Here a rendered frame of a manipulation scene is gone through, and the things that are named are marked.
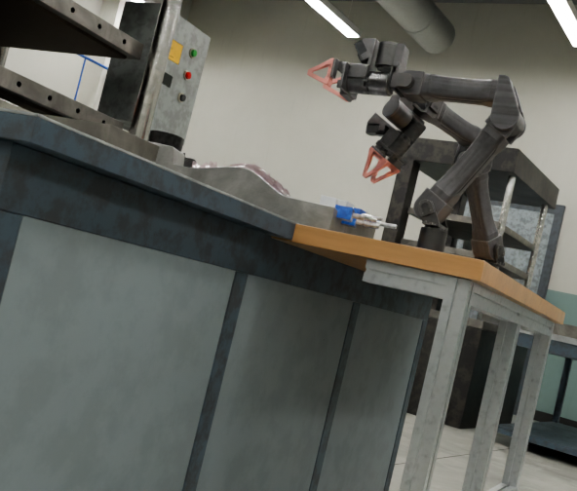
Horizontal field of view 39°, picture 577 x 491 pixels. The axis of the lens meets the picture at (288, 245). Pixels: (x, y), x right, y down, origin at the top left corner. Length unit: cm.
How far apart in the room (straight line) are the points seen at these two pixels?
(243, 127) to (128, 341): 940
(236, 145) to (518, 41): 370
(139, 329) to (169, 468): 32
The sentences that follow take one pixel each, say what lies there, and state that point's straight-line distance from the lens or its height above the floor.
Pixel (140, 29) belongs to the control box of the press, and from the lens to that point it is 282.
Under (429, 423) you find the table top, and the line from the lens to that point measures 161.
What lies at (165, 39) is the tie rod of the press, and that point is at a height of 132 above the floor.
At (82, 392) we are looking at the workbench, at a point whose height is 43.
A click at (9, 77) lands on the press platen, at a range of 226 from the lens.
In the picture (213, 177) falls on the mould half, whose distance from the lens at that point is 183.
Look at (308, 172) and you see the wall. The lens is 1004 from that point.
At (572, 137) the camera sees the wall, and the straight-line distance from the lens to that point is 901.
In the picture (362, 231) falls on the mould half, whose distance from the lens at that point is 222.
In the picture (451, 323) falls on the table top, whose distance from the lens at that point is 160.
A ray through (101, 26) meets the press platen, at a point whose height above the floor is 127.
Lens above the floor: 65
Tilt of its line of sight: 3 degrees up
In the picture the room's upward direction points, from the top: 14 degrees clockwise
